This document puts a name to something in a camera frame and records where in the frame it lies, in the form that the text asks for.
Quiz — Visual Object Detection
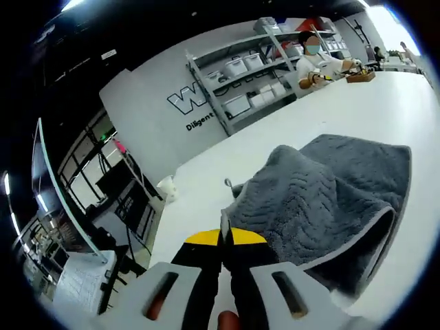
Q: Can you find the computer monitor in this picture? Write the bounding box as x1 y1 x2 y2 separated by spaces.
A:
30 118 108 265

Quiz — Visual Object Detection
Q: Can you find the small black monitor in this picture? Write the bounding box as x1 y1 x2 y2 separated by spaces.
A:
95 159 139 204

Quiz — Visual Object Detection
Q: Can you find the group of white storage boxes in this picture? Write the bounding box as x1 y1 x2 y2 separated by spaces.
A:
205 16 347 118

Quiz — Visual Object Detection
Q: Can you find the grey towel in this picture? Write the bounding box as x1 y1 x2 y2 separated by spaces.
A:
219 133 413 300

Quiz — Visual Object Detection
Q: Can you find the person's left hand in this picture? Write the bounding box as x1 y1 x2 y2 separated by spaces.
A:
217 310 240 330

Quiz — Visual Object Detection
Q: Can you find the black camera stand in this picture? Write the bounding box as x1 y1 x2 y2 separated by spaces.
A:
353 19 369 46

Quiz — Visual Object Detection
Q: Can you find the white paper cup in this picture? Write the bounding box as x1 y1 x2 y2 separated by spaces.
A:
156 175 179 204

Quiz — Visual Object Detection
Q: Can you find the white keyboard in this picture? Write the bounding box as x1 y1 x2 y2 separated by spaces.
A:
54 251 118 314

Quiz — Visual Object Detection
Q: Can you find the wooden tray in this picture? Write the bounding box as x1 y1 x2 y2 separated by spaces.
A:
345 69 377 85

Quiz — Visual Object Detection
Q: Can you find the grey metal shelf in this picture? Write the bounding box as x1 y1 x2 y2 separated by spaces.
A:
184 16 349 137

